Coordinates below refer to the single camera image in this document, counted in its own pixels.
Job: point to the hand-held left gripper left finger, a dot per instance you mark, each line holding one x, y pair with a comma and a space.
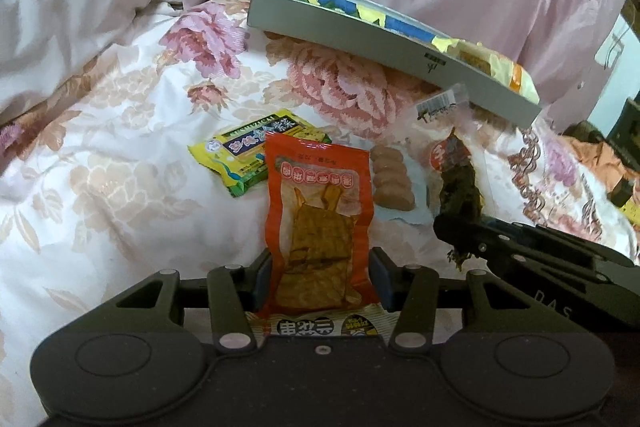
257, 289

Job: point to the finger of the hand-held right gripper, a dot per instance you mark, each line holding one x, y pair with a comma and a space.
475, 234

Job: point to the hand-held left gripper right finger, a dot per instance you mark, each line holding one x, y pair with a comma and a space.
382, 282

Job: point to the clear dark kelp snack packet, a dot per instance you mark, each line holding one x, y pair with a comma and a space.
457, 187

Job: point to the white skewer snack packet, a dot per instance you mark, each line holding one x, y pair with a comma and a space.
300, 324

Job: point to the red orange tofu snack packet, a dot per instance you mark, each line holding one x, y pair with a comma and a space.
320, 207

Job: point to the clear brown meatball snack packet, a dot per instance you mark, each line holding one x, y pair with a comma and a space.
395, 177

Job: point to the green yellow snack packet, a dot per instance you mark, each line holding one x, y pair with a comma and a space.
230, 157

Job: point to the cream orange snack packet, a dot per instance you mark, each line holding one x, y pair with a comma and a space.
500, 67

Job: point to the grey shallow box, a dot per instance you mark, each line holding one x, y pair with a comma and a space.
350, 42

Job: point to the orange cloth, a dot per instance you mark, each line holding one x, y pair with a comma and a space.
590, 152

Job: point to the floral bedsheet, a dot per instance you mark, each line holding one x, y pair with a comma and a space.
125, 217

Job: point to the blue yellow printed box liner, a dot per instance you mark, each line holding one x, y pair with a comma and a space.
400, 24

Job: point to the pale pink duvet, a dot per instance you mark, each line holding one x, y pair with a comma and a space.
75, 7

